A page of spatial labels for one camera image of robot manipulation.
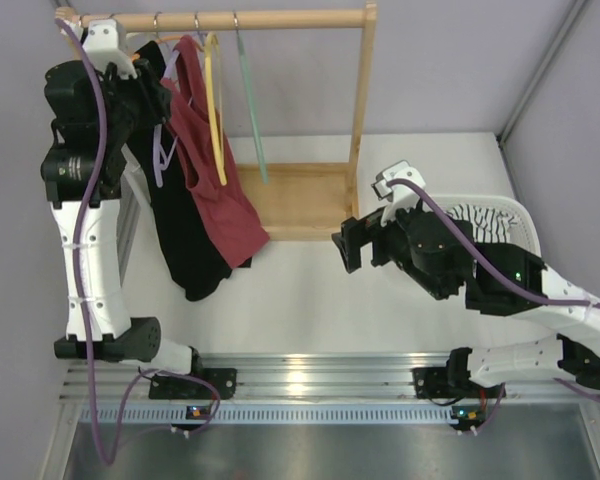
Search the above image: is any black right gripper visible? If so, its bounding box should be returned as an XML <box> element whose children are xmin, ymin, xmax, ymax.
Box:
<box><xmin>332</xmin><ymin>196</ymin><xmax>450</xmax><ymax>301</ymax></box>

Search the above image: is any purple hanger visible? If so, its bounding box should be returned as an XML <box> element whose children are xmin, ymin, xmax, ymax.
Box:
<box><xmin>152</xmin><ymin>52</ymin><xmax>179</xmax><ymax>188</ymax></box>

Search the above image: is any red tank top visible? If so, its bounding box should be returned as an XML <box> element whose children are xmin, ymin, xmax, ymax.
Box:
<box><xmin>161</xmin><ymin>37</ymin><xmax>270</xmax><ymax>269</ymax></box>

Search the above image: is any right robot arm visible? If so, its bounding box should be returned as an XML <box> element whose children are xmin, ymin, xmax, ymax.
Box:
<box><xmin>332</xmin><ymin>206</ymin><xmax>600</xmax><ymax>398</ymax></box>

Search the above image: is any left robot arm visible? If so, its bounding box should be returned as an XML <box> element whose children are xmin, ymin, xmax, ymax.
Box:
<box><xmin>41</xmin><ymin>59</ymin><xmax>206</xmax><ymax>397</ymax></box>

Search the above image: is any orange hanger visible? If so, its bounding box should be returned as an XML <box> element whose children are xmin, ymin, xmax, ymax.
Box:
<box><xmin>131</xmin><ymin>35</ymin><xmax>204</xmax><ymax>61</ymax></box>

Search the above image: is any yellow hanger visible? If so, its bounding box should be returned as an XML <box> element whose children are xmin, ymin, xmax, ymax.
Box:
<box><xmin>203</xmin><ymin>32</ymin><xmax>228</xmax><ymax>186</ymax></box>

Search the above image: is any green hanger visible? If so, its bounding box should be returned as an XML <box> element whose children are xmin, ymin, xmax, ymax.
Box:
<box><xmin>236</xmin><ymin>31</ymin><xmax>269</xmax><ymax>184</ymax></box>

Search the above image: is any black tank top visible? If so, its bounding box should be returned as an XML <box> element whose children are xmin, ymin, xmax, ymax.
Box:
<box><xmin>128</xmin><ymin>42</ymin><xmax>237</xmax><ymax>302</ymax></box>

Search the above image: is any wooden clothes rack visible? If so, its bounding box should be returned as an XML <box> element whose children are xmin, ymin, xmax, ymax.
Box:
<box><xmin>54</xmin><ymin>1</ymin><xmax>379</xmax><ymax>242</ymax></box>

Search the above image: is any black white striped garment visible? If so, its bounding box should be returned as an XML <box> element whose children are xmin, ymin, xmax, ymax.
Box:
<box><xmin>446</xmin><ymin>203</ymin><xmax>519</xmax><ymax>243</ymax></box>

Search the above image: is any white perforated plastic basket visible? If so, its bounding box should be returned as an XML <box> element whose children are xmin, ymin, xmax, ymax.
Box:
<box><xmin>435</xmin><ymin>195</ymin><xmax>542</xmax><ymax>256</ymax></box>

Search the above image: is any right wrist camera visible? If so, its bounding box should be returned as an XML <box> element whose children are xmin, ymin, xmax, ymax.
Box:
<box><xmin>371</xmin><ymin>160</ymin><xmax>426</xmax><ymax>226</ymax></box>

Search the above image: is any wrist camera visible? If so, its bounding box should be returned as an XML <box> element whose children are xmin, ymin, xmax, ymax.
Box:
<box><xmin>83</xmin><ymin>18</ymin><xmax>137</xmax><ymax>80</ymax></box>
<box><xmin>371</xmin><ymin>160</ymin><xmax>426</xmax><ymax>226</ymax></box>

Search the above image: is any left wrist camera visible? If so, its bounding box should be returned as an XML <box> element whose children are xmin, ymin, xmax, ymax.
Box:
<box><xmin>83</xmin><ymin>18</ymin><xmax>137</xmax><ymax>80</ymax></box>

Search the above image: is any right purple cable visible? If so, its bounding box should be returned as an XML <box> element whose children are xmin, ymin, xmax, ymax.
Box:
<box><xmin>389</xmin><ymin>178</ymin><xmax>600</xmax><ymax>404</ymax></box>

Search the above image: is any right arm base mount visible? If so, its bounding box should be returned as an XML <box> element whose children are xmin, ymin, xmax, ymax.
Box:
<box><xmin>412</xmin><ymin>366</ymin><xmax>506</xmax><ymax>436</ymax></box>

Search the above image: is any aluminium mounting rail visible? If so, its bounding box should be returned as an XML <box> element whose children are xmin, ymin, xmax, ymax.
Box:
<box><xmin>59</xmin><ymin>353</ymin><xmax>586</xmax><ymax>403</ymax></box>

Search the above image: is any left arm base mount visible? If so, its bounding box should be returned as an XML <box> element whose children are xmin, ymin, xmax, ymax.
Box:
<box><xmin>147</xmin><ymin>367</ymin><xmax>239</xmax><ymax>434</ymax></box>

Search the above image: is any slotted cable duct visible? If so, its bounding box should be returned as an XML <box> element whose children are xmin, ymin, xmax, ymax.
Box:
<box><xmin>97</xmin><ymin>403</ymin><xmax>486</xmax><ymax>425</ymax></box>

